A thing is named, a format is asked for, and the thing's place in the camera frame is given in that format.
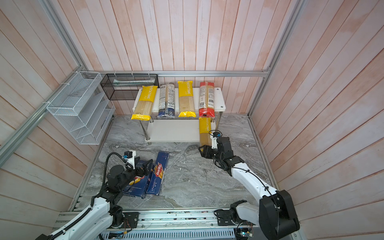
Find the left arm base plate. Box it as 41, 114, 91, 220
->
111, 212, 140, 229

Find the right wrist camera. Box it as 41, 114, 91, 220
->
209, 130, 222, 149

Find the dark blue spaghetti bag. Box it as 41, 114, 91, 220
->
157, 83, 175, 119

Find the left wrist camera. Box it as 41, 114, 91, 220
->
123, 150, 136, 170

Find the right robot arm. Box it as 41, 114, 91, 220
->
199, 137, 300, 240

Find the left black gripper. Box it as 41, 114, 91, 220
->
119, 159, 153, 190

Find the aluminium mounting rail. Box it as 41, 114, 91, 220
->
56, 206, 302, 233

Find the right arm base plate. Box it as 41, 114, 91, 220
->
214, 209, 251, 226

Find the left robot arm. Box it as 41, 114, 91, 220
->
37, 151, 154, 240

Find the white wire mesh organizer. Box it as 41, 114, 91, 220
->
47, 72, 115, 145

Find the white two-tier shelf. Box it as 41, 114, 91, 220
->
139, 88, 226, 143

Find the yellow Pastatime spaghetti bag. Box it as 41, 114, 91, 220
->
178, 81, 196, 118
131, 86, 158, 121
199, 118, 212, 146

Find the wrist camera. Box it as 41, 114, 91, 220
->
123, 150, 136, 170
209, 130, 222, 149

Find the blue Barilla rigatoni box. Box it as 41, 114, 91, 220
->
123, 164, 153, 199

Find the blue Barilla spaghetti box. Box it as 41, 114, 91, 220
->
146, 151, 170, 196

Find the black mesh wall basket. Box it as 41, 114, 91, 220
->
101, 73, 160, 101

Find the red spaghetti bag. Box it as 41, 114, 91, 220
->
199, 82, 215, 118

